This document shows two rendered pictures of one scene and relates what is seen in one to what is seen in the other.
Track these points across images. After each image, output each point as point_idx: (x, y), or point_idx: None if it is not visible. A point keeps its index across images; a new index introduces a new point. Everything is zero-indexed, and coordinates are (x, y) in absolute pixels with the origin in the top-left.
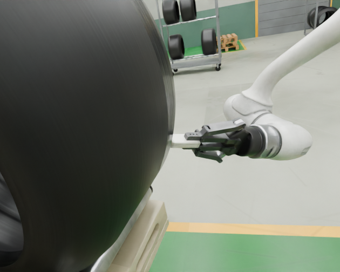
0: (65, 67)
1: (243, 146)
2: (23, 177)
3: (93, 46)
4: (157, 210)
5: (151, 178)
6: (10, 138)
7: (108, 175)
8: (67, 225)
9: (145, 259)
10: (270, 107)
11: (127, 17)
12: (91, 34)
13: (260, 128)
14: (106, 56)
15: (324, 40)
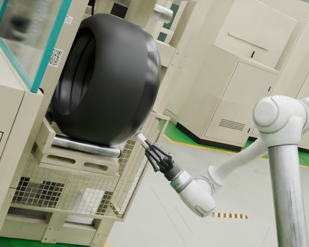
0: (110, 80)
1: (167, 171)
2: (89, 92)
3: (119, 81)
4: (113, 163)
5: (114, 128)
6: (93, 84)
7: (100, 105)
8: (86, 108)
9: (90, 168)
10: (214, 183)
11: (138, 81)
12: (120, 79)
13: (182, 171)
14: (120, 84)
15: (239, 156)
